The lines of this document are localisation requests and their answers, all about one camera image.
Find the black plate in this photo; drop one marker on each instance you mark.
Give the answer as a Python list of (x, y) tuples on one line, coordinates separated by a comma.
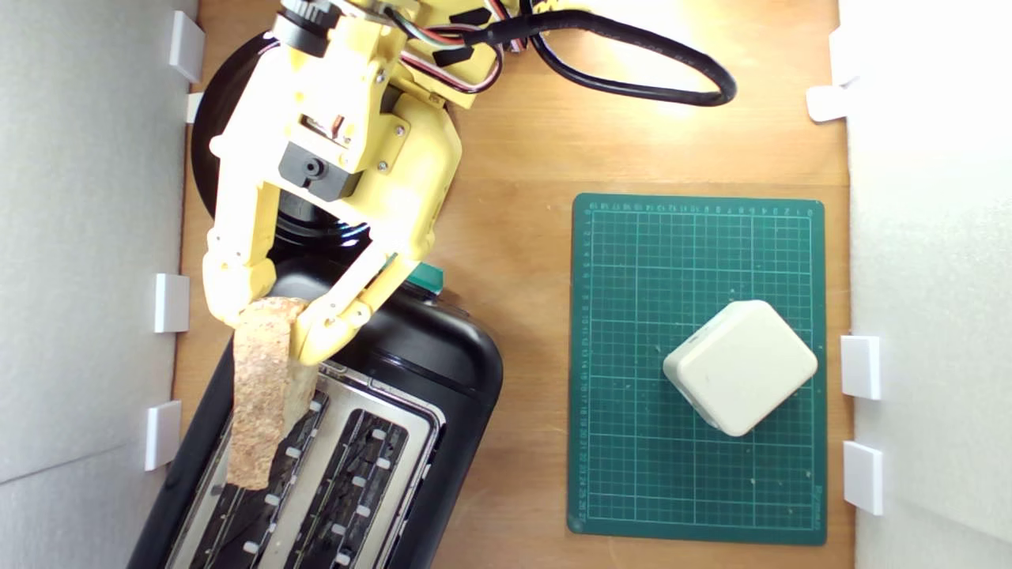
[(209, 111)]

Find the gripper camera board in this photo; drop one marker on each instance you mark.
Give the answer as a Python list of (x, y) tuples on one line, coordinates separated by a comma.
[(304, 28)]

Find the green cutting mat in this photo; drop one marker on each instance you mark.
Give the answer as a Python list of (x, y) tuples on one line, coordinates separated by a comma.
[(632, 442)]

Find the white block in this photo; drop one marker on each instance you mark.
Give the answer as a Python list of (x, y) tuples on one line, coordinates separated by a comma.
[(739, 367)]

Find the small white wall clip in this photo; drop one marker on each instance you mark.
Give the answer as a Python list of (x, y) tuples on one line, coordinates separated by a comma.
[(163, 435), (171, 303), (186, 47), (860, 367), (863, 478), (826, 103), (194, 107)]

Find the green toaster lever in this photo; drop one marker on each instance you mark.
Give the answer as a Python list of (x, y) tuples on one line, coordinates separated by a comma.
[(427, 278)]

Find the black two-slot toaster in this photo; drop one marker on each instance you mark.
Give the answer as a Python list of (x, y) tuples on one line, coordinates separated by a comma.
[(427, 371)]

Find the brown bread slice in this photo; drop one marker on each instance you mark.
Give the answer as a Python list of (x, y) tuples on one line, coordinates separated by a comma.
[(257, 395)]

